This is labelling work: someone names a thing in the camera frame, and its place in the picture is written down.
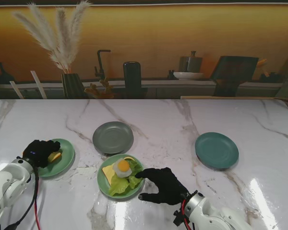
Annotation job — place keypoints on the toy fried egg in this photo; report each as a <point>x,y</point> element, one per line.
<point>123,166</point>

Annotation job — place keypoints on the white pampas grass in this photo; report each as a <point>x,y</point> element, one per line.
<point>62,43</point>

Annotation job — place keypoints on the grey round plate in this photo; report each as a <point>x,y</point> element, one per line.
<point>112,137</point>

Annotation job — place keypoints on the white shallow bowl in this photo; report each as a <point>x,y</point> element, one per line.
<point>188,76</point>

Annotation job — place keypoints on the white flat stick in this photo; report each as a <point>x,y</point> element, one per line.
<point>16,89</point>
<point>39,85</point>

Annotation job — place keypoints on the yellow ginger root decoration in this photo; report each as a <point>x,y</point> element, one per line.
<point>103,92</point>

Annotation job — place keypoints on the grey lidded pot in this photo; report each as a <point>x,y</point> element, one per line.
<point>190,63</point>

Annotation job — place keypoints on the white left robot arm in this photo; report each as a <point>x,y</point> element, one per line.
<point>7,184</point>

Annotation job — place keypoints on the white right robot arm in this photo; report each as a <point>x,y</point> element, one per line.
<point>213,215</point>

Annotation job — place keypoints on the black kitchen faucet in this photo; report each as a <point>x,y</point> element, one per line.
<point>100,62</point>

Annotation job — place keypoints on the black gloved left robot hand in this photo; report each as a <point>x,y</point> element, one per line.
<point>39,153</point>

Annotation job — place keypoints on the dark teal round plate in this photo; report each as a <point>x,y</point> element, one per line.
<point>216,151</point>

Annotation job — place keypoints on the yellow toy bread slice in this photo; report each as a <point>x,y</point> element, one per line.
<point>54,157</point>
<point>108,173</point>

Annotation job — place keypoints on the dark ribbed vase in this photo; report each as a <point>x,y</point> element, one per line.
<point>72,86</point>

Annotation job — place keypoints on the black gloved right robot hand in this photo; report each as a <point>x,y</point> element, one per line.
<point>169,187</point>

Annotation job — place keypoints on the black cylinder canister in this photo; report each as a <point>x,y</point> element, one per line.
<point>132,79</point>

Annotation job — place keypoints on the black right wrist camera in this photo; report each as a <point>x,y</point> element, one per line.
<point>178,216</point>

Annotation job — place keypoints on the green toy lettuce leaf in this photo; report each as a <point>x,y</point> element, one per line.
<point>121,187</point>

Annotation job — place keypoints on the light green round plate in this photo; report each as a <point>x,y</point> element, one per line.
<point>103,185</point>
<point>66,158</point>

